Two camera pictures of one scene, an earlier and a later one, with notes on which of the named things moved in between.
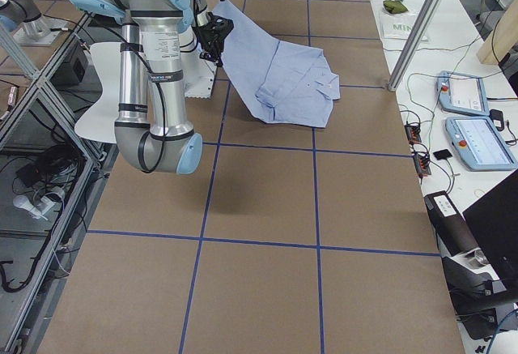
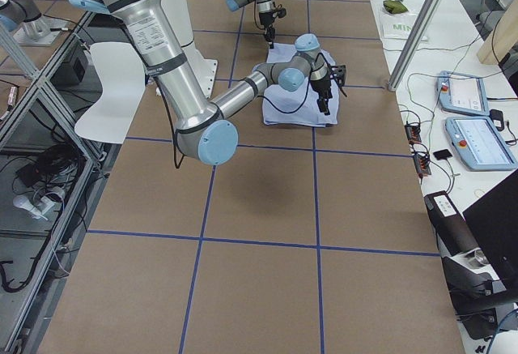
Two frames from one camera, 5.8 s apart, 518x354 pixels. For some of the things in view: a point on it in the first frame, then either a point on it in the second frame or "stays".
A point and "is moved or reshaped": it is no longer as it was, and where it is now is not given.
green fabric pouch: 394,6 stays
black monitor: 494,219 stays
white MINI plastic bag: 400,25 stays
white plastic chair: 99,124 stays
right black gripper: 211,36 -> 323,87
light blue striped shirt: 281,82 is moved or reshaped
